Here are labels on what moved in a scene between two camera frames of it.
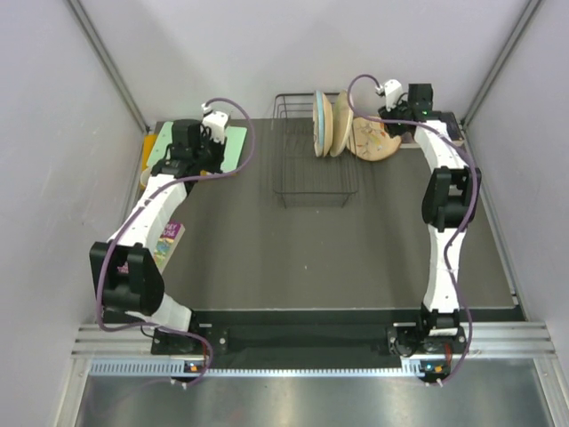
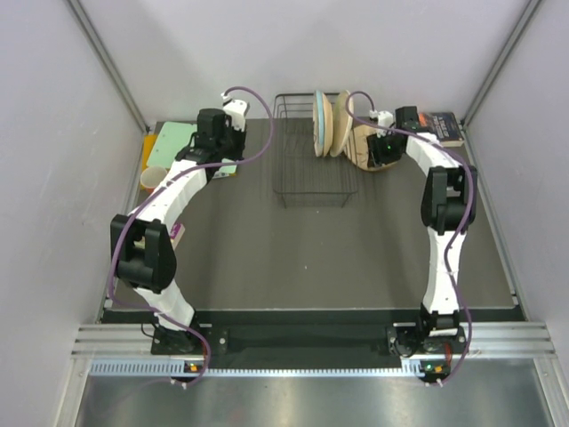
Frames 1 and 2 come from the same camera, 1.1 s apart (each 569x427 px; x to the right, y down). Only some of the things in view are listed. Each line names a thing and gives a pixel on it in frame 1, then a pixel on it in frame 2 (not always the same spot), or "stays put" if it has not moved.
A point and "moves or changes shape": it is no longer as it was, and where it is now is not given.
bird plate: [328, 124] stays put
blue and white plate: [318, 124] stays put
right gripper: [383, 113] → [374, 156]
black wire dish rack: [297, 170] stays put
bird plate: [367, 139] moves or changes shape
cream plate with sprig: [341, 121] stays put
